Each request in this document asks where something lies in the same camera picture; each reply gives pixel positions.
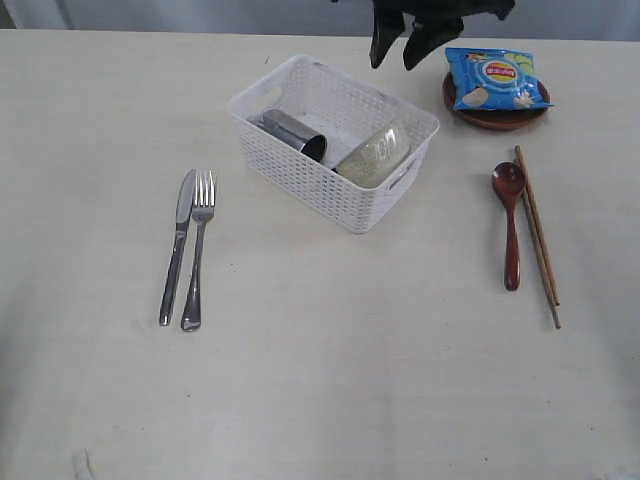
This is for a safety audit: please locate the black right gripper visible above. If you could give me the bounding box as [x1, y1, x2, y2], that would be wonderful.
[369, 0, 515, 71]

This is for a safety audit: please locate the blue chips bag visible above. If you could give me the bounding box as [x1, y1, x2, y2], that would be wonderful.
[445, 47, 551, 111]

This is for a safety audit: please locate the white plastic woven basket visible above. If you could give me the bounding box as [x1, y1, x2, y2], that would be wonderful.
[228, 54, 440, 233]

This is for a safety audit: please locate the brown wooden plate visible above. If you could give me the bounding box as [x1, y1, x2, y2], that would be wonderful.
[442, 72, 548, 131]

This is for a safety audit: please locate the speckled white ceramic bowl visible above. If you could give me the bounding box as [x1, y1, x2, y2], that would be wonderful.
[333, 119, 411, 189]

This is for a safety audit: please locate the stainless steel cup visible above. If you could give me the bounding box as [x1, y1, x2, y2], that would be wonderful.
[256, 109, 327, 162]

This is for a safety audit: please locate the dark red wooden spoon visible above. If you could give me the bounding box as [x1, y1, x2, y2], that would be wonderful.
[491, 162, 526, 291]

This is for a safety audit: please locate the brown wooden chopstick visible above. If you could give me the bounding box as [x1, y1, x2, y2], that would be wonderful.
[514, 145, 560, 306]
[513, 158, 562, 330]

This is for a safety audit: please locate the silver metal fork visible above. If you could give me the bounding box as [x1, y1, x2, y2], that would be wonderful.
[181, 170, 217, 332]

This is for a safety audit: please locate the silver table knife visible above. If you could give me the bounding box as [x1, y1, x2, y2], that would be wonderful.
[159, 169, 197, 327]

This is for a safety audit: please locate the white backdrop curtain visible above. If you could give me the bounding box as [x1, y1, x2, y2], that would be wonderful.
[1, 0, 639, 41]

